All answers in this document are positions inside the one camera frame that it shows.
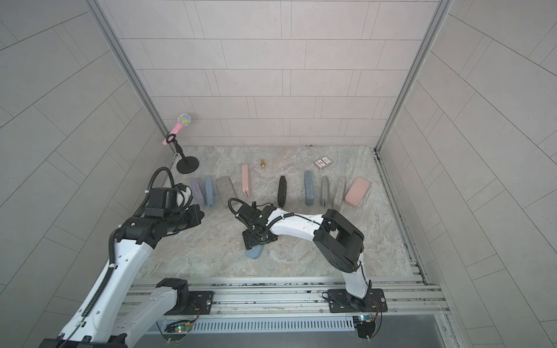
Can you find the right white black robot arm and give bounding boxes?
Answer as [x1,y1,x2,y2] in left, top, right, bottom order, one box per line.
[228,198,370,301]

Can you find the black tan case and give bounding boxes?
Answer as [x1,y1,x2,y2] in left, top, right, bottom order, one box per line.
[277,175,287,208]

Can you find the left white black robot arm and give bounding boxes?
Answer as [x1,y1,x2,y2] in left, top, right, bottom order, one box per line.
[40,176,205,347]

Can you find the left circuit board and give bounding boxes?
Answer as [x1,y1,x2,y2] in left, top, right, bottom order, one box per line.
[165,320,195,334]

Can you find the blue case pink glasses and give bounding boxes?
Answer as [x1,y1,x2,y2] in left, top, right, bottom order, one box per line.
[245,245,263,259]

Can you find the teal folding glasses case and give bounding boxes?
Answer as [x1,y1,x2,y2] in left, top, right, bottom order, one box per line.
[333,176,346,211]

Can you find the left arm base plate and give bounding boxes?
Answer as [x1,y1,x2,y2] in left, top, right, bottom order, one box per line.
[165,291,215,316]

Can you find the black microphone stand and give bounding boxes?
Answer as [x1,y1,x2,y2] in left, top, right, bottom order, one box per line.
[165,133,200,174]

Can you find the aluminium rail frame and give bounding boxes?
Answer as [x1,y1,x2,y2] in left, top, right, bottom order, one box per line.
[117,274,464,347]

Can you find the small pink card box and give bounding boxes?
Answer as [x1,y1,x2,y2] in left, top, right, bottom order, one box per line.
[313,156,333,171]

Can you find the pink grey case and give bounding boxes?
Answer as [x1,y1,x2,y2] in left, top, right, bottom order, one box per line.
[242,164,251,197]

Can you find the pink toy microphone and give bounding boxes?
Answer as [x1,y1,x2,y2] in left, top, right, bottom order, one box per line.
[163,113,191,146]

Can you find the tan blue glasses case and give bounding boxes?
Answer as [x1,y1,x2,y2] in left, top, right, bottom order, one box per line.
[205,175,215,207]

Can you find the purple fabric glasses case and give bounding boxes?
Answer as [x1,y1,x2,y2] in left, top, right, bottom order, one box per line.
[190,178,205,207]

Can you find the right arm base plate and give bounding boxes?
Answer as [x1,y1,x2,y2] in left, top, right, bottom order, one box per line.
[322,289,388,315]

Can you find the right circuit board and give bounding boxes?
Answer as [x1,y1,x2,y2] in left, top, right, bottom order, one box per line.
[352,316,377,340]

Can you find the beige glasses case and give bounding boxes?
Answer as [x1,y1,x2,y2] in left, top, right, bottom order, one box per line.
[320,175,330,207]

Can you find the circuit board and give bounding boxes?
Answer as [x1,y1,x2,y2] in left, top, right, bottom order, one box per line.
[165,320,195,334]
[352,316,377,340]

